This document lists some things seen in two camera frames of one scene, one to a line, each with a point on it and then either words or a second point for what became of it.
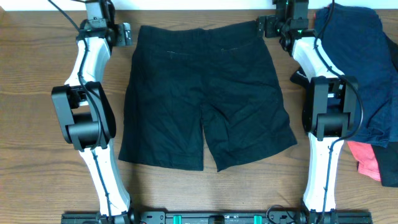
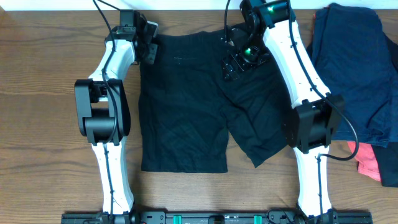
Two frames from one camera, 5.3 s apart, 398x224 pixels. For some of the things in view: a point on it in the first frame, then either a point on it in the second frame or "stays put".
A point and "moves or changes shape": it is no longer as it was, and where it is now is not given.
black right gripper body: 273,28 -> 253,54
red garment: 366,158 stays put
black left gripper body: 119,36 -> 146,51
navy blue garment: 356,44 stays put
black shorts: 185,79 moves or changes shape
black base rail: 143,217 stays put
